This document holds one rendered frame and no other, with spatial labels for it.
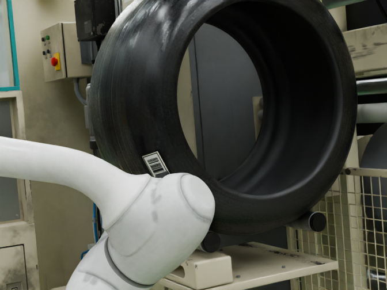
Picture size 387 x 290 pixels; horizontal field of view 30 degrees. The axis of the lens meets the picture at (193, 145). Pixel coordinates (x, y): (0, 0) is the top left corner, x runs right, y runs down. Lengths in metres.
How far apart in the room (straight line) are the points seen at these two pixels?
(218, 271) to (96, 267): 0.50
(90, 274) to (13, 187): 1.05
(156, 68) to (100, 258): 0.48
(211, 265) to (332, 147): 0.38
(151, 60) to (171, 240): 0.52
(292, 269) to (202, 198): 0.67
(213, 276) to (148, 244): 0.53
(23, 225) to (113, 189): 1.07
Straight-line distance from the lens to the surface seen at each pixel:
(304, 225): 1.68
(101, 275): 1.08
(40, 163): 1.04
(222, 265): 1.53
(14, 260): 2.08
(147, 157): 1.44
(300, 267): 1.66
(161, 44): 1.44
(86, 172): 1.02
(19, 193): 2.12
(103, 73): 1.56
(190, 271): 1.53
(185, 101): 1.89
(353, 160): 2.13
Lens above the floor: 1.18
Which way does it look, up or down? 3 degrees down
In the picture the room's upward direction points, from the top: 5 degrees counter-clockwise
